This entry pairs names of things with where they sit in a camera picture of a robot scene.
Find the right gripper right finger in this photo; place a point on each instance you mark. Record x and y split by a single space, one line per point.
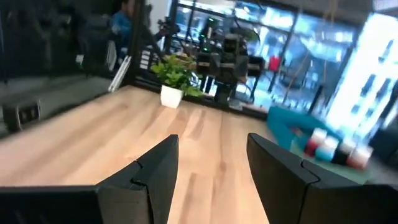
311 205

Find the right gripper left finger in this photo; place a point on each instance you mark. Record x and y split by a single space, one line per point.
93 205

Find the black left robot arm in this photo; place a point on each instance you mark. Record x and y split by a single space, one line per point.
228 65

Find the blue paint bottle white cap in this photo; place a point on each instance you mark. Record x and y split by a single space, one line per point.
325 152

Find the black paint bottle white cap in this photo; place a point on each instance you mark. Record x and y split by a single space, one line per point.
340 157

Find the red paint bottle white cap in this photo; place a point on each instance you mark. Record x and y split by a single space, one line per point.
312 146

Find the orange paint bottle white cap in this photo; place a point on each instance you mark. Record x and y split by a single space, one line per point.
357 160

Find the small green plastic bin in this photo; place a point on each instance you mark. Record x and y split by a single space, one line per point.
348 175

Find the large blue plastic bin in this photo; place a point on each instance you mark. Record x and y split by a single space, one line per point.
280 121

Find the black box device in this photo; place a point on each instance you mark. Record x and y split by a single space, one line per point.
12 115

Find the white flat panel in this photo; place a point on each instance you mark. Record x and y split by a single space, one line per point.
119 74

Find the red object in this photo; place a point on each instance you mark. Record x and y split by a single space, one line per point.
274 63

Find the small green potted plant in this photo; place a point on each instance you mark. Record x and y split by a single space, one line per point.
174 74

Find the black office chair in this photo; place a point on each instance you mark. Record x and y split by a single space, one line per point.
93 40

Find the person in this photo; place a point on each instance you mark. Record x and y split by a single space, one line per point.
122 25

